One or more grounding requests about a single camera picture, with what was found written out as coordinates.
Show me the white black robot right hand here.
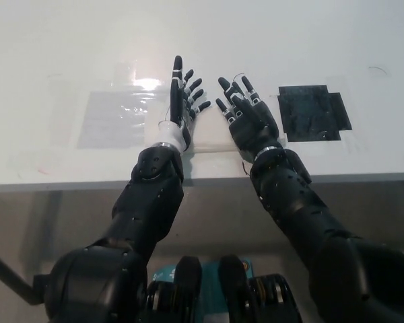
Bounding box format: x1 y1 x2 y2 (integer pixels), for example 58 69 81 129
215 76 280 159

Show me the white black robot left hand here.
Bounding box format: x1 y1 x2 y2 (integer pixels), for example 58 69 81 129
157 55 212 151

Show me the black metal table leg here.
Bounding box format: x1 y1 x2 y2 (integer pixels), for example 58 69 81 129
0 242 52 308

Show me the clear plastic sheet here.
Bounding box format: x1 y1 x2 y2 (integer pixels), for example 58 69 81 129
75 90 148 149
46 63 360 161

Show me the black teal robot torso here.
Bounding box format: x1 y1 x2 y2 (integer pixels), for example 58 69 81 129
144 255 311 323

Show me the black tape patch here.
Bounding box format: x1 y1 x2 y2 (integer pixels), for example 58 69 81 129
277 84 354 143

